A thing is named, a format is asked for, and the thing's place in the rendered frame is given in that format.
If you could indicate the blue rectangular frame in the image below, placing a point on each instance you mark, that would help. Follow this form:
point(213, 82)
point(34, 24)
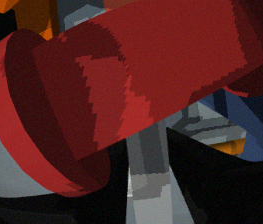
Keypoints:
point(247, 112)

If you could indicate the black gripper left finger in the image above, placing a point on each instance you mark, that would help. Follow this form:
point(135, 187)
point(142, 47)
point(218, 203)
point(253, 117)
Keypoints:
point(104, 206)

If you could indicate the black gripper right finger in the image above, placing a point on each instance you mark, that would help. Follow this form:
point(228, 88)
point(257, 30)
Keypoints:
point(218, 188)

